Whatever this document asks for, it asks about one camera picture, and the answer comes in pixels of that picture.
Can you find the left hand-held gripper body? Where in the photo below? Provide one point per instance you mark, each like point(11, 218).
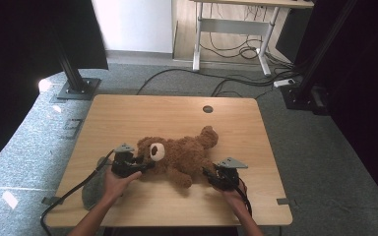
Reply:
point(126, 165)

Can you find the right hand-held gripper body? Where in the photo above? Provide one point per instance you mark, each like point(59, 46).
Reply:
point(228, 180)

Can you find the brown teddy bear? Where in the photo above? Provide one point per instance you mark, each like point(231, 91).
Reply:
point(183, 154)

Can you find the gray cloth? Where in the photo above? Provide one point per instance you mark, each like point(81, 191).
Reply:
point(93, 193)

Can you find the person's right hand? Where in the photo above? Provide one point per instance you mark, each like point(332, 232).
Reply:
point(238, 200)

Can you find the person's left hand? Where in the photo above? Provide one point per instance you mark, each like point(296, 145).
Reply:
point(116, 187)

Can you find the black slanted metal stand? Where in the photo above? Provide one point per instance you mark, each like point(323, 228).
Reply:
point(295, 98)

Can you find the white power strip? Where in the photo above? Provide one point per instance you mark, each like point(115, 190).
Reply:
point(283, 83)

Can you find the dark curtain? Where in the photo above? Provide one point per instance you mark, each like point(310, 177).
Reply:
point(13, 65)
point(367, 98)

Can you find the gray table bracket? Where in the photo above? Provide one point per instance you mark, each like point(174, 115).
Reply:
point(283, 201)
point(53, 200)

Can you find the black stand with base plate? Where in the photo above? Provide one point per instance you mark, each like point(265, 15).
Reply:
point(78, 88)

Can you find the white metal desk frame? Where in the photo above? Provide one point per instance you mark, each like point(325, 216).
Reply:
point(233, 26)

